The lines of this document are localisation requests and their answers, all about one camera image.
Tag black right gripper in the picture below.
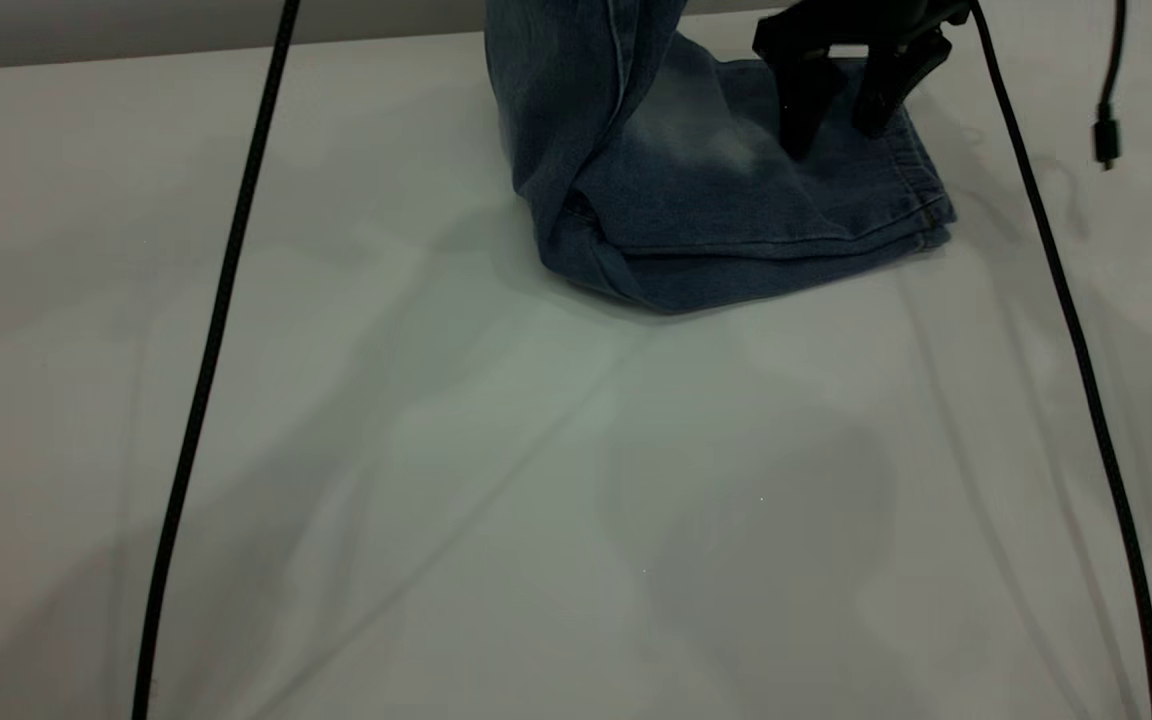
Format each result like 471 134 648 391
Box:
753 0 973 161

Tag blue denim shorts with print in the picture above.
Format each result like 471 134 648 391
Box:
484 0 958 315

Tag loose black cable with plug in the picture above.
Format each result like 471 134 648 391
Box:
1094 0 1130 171

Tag long black arm cable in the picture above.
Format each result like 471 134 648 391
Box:
131 0 303 720
971 0 1152 720

